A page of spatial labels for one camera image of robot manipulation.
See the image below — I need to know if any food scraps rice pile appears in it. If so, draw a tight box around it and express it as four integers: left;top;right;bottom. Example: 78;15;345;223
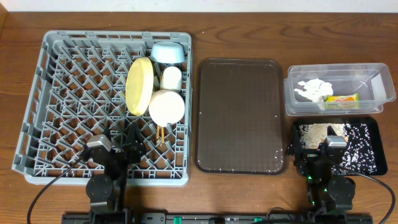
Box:
298;123;377;175

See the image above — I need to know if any wooden chopstick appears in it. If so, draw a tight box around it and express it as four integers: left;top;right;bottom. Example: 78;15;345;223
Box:
156;125;160;139
160;126;165;144

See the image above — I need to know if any green yellow snack wrapper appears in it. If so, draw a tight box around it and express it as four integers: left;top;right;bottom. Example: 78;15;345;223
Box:
324;93;359;110

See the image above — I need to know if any pink bowl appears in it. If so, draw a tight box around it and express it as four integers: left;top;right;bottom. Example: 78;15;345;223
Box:
149;90;185;127

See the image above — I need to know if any white paper napkin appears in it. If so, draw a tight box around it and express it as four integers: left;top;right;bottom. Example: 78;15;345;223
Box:
294;78;333;102

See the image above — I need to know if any yellow plate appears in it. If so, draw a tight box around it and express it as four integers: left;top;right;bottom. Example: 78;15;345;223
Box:
125;57;154;116

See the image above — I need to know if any cream white cup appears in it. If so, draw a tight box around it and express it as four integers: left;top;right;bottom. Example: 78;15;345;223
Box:
160;67;182;93

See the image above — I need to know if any light blue bowl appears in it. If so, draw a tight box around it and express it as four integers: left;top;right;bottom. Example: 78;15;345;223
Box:
150;42;185;63

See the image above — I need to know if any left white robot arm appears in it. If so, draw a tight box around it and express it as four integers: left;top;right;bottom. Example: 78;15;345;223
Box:
81;123;147;223

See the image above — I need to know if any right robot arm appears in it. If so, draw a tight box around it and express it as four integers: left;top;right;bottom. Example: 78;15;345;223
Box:
287;126;356;214

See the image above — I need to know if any black waste tray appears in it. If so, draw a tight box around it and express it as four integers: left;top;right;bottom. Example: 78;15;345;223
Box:
294;117;388;175

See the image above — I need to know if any grey dishwasher rack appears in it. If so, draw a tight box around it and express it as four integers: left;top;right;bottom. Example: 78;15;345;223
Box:
12;30;193;187

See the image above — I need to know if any clear plastic waste bin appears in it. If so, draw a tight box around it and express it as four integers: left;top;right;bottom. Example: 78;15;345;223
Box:
284;63;396;116

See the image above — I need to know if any dark brown serving tray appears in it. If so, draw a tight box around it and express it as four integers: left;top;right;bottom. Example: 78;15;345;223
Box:
195;58;289;175

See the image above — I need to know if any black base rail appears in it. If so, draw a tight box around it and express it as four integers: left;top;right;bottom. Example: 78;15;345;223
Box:
61;210;373;224

